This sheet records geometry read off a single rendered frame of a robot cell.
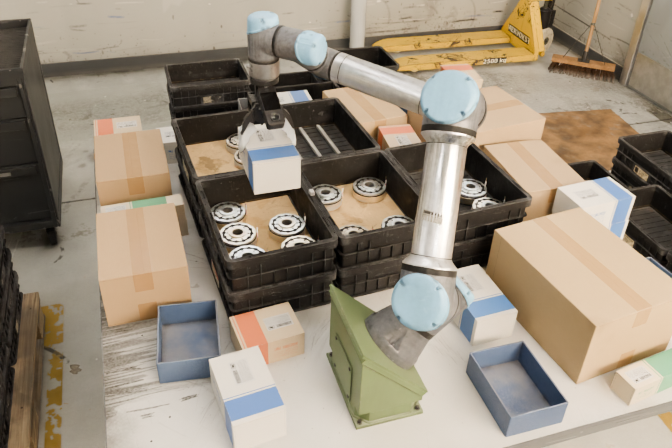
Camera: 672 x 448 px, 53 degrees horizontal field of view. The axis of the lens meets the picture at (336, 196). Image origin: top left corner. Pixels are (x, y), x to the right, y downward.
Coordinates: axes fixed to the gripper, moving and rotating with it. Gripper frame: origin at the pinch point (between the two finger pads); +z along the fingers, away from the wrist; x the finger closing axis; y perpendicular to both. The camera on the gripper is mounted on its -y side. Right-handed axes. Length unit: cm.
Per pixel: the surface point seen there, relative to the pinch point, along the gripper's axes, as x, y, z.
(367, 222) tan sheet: -28.8, -1.0, 27.8
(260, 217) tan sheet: 0.8, 9.6, 27.7
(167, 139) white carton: 22, 71, 31
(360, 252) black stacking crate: -20.3, -18.3, 24.0
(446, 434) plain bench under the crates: -25, -66, 41
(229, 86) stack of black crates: -15, 158, 52
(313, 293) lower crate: -7.2, -18.8, 34.9
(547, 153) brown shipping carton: -100, 17, 25
